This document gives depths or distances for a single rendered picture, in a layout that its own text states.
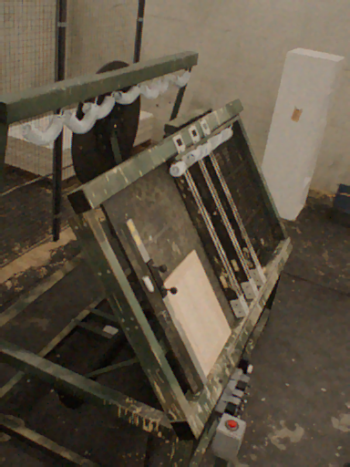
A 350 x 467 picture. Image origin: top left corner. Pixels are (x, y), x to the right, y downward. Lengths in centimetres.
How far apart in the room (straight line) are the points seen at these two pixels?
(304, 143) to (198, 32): 275
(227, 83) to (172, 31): 119
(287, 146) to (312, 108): 56
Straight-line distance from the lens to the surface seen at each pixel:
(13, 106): 226
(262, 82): 787
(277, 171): 657
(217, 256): 303
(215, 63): 809
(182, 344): 258
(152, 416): 267
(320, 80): 623
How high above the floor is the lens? 280
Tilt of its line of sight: 28 degrees down
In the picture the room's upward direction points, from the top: 8 degrees clockwise
